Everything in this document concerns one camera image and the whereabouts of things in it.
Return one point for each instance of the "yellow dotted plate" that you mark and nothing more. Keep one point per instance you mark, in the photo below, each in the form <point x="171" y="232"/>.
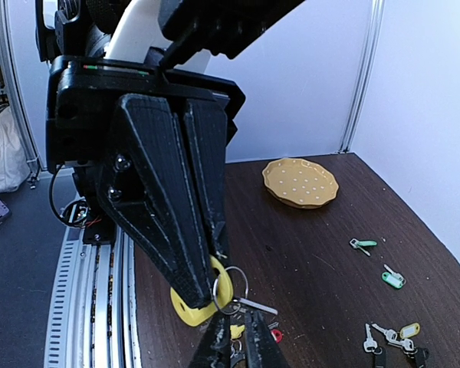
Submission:
<point x="300" y="183"/>

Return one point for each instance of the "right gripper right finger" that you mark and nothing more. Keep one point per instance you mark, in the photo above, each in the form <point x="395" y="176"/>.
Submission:
<point x="262" y="351"/>

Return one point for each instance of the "keys with yellow tag cluster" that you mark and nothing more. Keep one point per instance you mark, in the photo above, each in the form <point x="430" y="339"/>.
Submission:
<point x="399" y="339"/>

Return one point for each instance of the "yellow tag on ring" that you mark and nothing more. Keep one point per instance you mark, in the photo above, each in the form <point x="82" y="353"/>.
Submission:
<point x="236" y="331"/>

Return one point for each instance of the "left aluminium frame post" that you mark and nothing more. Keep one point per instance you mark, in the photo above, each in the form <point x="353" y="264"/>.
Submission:
<point x="363" y="75"/>

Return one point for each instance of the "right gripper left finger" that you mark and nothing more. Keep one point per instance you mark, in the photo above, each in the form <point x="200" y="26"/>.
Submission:
<point x="214" y="348"/>

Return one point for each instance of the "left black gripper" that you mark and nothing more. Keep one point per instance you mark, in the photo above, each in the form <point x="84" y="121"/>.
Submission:
<point x="144" y="183"/>

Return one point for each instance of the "key with dark green tag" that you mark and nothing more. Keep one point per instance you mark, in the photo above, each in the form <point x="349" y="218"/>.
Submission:
<point x="362" y="245"/>

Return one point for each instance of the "key with yellow tag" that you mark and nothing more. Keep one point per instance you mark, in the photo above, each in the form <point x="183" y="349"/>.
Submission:
<point x="222" y="298"/>

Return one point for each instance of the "key with light green tag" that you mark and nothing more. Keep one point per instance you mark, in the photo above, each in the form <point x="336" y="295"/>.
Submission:
<point x="392" y="278"/>

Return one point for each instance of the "red tag on ring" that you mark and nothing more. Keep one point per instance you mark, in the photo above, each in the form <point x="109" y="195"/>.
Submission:
<point x="277" y="335"/>

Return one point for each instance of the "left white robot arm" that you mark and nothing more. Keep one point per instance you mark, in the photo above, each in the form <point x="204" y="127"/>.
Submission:
<point x="163" y="34"/>

